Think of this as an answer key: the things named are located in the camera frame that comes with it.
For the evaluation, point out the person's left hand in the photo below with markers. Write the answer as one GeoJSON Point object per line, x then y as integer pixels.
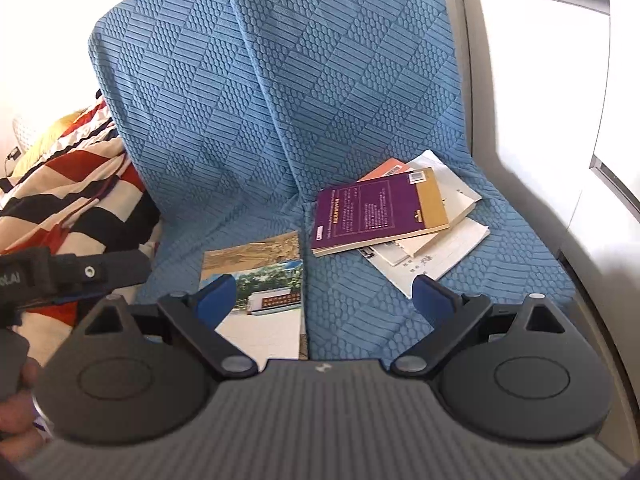
{"type": "Point", "coordinates": [20, 420]}

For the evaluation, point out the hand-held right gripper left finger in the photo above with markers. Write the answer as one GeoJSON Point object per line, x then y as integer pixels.
{"type": "Point", "coordinates": [220, 300]}

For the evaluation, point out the orange book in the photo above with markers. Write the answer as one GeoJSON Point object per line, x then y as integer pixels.
{"type": "Point", "coordinates": [382, 170]}

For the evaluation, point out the white dotted pillow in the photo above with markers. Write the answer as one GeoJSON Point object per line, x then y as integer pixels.
{"type": "Point", "coordinates": [22, 127]}

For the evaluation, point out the thick white book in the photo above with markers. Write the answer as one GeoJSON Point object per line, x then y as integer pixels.
{"type": "Point", "coordinates": [452, 195]}

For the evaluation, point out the blue textured sofa cover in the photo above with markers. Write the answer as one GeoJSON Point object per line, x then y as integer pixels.
{"type": "Point", "coordinates": [225, 110]}

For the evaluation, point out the tan landscape cover book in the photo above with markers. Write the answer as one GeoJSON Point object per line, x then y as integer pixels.
{"type": "Point", "coordinates": [250, 250]}

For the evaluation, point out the red black striped cloth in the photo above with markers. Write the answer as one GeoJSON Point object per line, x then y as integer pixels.
{"type": "Point", "coordinates": [60, 185]}

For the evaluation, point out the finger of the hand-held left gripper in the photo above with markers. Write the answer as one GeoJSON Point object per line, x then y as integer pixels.
{"type": "Point", "coordinates": [100, 270]}
{"type": "Point", "coordinates": [65, 299]}

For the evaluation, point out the yellow pillow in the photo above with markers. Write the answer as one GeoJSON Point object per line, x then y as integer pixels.
{"type": "Point", "coordinates": [60, 127]}

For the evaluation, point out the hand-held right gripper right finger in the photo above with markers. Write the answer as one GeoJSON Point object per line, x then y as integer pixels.
{"type": "Point", "coordinates": [427, 302]}

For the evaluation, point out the purple book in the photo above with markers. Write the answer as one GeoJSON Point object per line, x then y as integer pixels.
{"type": "Point", "coordinates": [370, 210]}

